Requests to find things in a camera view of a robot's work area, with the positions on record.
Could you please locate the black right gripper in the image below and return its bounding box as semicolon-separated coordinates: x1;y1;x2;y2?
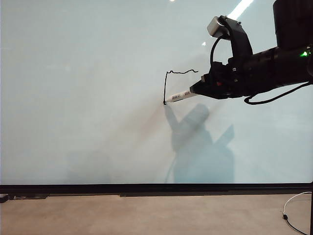
189;61;246;99

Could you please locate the white marker pen black tip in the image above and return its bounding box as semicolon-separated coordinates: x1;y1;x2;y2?
163;89;193;105

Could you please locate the long black pen tray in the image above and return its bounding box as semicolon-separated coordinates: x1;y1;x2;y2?
119;192;231;198

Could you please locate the short black pen tray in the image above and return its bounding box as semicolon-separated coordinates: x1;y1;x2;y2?
13;194;49;200

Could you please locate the black camera cable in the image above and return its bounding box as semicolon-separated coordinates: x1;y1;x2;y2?
210;36;225;65

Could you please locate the black curved camera bracket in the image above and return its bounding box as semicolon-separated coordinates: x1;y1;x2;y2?
219;15;254;66

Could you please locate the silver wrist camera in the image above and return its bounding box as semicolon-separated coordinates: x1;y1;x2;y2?
206;15;231;40

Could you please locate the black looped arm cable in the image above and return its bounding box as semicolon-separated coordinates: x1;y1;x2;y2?
244;81;311;106

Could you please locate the white board with black frame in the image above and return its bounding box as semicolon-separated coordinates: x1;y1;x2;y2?
0;0;313;195

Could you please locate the white and black floor cable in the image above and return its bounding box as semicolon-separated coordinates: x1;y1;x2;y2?
282;191;313;235

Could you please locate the black whiteboard stand post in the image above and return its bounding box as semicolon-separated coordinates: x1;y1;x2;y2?
310;181;313;235

